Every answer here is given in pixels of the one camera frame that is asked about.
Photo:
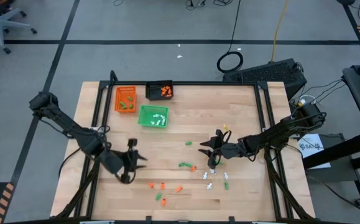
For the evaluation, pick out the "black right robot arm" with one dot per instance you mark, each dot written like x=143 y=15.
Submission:
x=276 y=135

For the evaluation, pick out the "white printed paper sheet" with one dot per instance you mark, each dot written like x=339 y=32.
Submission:
x=311 y=151

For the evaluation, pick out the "black computer case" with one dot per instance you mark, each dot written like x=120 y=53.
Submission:
x=266 y=76

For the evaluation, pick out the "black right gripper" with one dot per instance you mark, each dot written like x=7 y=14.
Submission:
x=229 y=148

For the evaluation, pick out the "grey metal bracket plate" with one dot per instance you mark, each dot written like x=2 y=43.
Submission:
x=94 y=128

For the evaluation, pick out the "black plastic basket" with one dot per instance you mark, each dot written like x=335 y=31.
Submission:
x=153 y=91

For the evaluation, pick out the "white toy figure black face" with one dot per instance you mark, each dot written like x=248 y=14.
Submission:
x=212 y=171

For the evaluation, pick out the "orange skeleton toy figure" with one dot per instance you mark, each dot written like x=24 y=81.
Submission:
x=179 y=188

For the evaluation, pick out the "black aluminium table frame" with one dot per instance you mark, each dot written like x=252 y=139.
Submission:
x=214 y=83

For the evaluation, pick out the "white and yellow power plug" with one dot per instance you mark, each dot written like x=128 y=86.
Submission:
x=302 y=101

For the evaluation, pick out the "green plastic basket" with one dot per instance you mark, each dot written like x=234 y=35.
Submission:
x=145 y=112

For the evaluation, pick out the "orange plastic basket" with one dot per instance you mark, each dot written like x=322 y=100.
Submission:
x=120 y=93

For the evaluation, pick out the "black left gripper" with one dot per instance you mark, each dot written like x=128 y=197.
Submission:
x=117 y=161

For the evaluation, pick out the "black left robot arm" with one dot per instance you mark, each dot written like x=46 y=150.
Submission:
x=67 y=124

